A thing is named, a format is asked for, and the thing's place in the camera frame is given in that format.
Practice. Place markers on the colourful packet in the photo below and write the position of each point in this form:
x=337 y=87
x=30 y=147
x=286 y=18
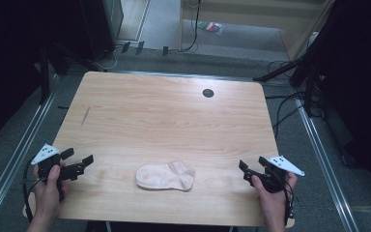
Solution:
x=211 y=27

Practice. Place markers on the small black foot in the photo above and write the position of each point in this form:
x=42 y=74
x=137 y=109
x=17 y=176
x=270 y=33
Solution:
x=140 y=47
x=165 y=50
x=125 y=47

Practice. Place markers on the person's right hand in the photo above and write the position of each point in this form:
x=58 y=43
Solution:
x=269 y=201

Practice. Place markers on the person's left hand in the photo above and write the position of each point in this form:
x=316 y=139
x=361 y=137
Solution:
x=46 y=196

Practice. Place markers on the metal floor rail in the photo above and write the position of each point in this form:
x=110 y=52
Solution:
x=16 y=151
x=325 y=164

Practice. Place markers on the black round table grommet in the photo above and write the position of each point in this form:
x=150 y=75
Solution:
x=208 y=93

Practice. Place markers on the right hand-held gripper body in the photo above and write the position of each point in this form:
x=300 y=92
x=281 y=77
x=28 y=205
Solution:
x=273 y=179

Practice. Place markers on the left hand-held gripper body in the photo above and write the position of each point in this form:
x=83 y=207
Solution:
x=45 y=154

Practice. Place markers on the black cabinet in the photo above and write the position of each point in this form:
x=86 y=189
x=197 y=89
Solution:
x=99 y=25

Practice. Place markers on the black tripod stand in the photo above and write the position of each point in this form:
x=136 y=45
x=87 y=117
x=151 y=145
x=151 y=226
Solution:
x=302 y=67

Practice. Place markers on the wooden frame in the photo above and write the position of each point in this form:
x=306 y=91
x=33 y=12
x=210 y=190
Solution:
x=238 y=8

